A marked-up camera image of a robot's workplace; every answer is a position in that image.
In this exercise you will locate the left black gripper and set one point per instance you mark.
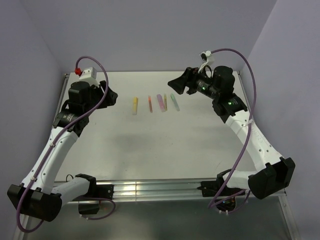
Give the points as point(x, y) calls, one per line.
point(110, 99)

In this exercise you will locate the green highlighter pen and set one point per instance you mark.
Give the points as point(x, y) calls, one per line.
point(175, 103)

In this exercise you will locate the aluminium front rail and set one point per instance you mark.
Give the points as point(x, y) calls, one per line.
point(127, 191)

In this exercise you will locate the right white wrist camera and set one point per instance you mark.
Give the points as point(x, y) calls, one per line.
point(207, 60)

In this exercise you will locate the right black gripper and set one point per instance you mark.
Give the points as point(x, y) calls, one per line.
point(189, 78)

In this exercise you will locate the orange thin pen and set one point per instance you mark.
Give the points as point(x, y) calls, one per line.
point(150, 104)

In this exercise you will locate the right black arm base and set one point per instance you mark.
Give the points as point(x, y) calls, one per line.
point(226, 201)

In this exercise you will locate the yellow thin pen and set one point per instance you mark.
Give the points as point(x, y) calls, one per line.
point(165, 102)

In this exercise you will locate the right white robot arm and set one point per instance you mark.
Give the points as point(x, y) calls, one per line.
point(272, 171)

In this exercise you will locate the yellow highlighter pen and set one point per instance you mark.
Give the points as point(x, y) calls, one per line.
point(135, 106)

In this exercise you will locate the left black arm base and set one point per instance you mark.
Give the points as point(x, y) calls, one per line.
point(90, 204)

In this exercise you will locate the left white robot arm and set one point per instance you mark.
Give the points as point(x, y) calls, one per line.
point(36, 196)

